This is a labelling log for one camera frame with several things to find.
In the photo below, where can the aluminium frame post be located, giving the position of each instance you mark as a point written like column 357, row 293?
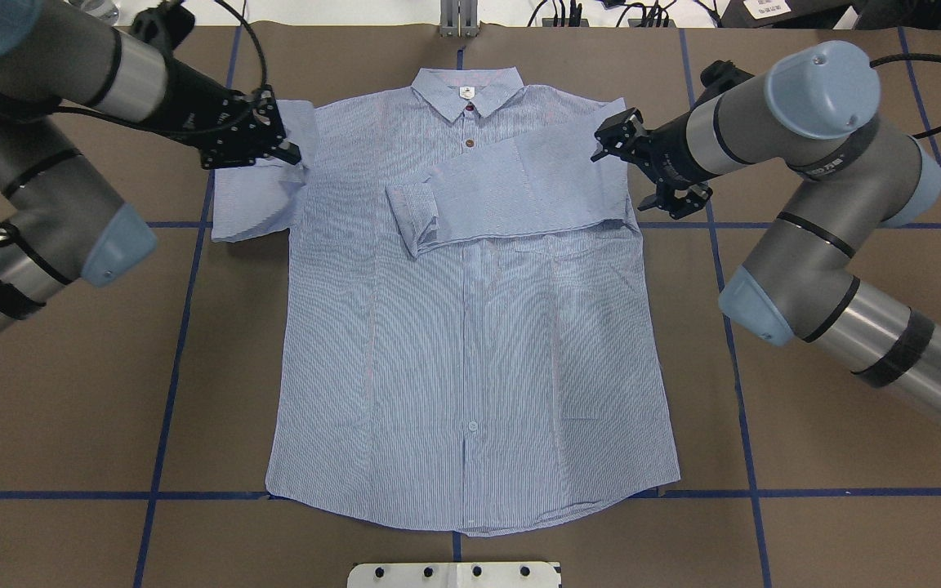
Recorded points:
column 459, row 19

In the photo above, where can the light blue striped shirt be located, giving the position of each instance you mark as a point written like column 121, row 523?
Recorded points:
column 469, row 344

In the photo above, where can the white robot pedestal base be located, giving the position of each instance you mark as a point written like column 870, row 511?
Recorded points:
column 457, row 574

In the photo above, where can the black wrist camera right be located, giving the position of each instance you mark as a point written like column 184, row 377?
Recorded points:
column 719, row 77

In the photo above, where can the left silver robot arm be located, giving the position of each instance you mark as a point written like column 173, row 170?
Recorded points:
column 68, row 221

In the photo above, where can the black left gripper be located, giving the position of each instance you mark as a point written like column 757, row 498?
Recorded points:
column 190, row 104

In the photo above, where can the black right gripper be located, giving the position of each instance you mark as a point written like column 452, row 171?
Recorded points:
column 671, row 149

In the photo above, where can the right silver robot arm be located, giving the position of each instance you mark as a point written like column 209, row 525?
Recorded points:
column 817, row 111

